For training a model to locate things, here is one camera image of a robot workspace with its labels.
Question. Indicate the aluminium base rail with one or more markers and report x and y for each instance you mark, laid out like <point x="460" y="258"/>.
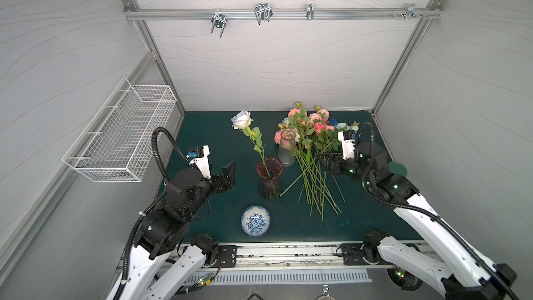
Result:
<point x="273" y="256"/>

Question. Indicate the clear ribbed glass vase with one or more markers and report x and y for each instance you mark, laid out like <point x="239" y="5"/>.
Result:
<point x="287" y="145"/>

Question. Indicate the peach pink peony spray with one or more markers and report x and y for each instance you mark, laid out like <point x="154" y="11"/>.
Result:
<point x="282" y="126"/>

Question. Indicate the blue white porcelain bowl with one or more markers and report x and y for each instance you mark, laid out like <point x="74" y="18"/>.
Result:
<point x="255" y="221"/>

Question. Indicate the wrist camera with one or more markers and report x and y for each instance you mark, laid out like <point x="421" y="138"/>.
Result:
<point x="198" y="157"/>
<point x="347" y="140"/>

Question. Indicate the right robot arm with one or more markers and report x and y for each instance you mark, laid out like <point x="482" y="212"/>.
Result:
<point x="460" y="271"/>

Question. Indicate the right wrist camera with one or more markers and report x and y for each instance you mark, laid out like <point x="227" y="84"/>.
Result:
<point x="347" y="140"/>

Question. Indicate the aluminium crossbar rail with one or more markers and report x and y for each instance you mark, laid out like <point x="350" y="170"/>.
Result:
<point x="242" y="14"/>

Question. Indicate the dark red glass vase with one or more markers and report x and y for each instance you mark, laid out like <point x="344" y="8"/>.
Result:
<point x="270" y="170"/>

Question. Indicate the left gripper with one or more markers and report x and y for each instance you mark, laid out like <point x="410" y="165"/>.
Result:
<point x="223" y="177"/>

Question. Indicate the small pink rose spray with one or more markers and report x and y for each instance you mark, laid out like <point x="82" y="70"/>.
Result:
<point x="298" y="115"/>

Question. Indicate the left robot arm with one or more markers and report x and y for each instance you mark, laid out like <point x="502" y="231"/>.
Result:
<point x="153" y="267"/>

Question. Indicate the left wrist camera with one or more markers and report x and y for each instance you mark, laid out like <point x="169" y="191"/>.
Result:
<point x="198" y="157"/>

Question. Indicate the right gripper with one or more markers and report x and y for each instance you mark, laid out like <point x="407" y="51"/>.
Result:
<point x="338" y="164"/>

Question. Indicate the white rose stem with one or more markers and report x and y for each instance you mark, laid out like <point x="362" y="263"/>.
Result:
<point x="242" y="122"/>

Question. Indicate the metal hook clamp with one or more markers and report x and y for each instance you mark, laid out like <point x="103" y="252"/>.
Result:
<point x="219" y="21"/>
<point x="310" y="12"/>
<point x="263" y="12"/>
<point x="410" y="13"/>

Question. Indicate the white wire basket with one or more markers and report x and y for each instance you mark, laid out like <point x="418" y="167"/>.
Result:
<point x="115" y="147"/>

